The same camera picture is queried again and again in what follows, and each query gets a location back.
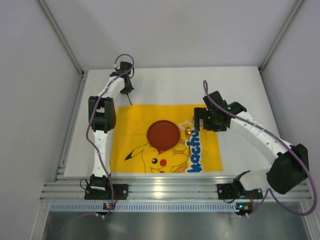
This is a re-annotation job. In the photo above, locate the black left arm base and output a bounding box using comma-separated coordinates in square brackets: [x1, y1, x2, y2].
[84, 184, 129, 200]

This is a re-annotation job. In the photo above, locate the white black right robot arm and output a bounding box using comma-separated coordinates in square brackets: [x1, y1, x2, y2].
[193, 91, 309, 195]

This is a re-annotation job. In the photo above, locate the gold spoon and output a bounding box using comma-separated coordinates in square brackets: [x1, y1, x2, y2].
[184, 127, 192, 158]

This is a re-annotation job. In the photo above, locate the aluminium frame post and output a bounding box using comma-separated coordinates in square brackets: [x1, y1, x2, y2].
[258, 0, 306, 75]
[36, 0, 84, 76]

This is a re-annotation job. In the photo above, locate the red round plastic plate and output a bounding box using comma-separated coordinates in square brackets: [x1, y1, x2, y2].
[146, 120, 181, 150]

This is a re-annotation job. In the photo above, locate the slotted grey cable duct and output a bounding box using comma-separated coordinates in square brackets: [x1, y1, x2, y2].
[50, 201, 251, 213]

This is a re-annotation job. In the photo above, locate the aluminium mounting rail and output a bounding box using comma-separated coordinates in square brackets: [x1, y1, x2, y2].
[39, 176, 311, 202]

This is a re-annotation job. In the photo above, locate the right aluminium frame post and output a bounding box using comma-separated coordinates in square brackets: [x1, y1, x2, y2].
[258, 0, 306, 75]

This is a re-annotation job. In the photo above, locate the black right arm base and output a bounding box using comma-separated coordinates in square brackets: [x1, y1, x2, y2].
[216, 183, 263, 200]

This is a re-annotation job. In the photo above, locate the yellow Pikachu cloth placemat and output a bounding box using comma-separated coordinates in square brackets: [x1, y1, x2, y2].
[110, 104, 223, 174]

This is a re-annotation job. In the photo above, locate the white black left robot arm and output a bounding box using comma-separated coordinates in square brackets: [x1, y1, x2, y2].
[86, 61, 134, 189]

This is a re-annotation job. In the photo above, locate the left aluminium frame post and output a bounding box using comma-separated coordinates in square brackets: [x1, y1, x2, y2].
[36, 0, 84, 76]

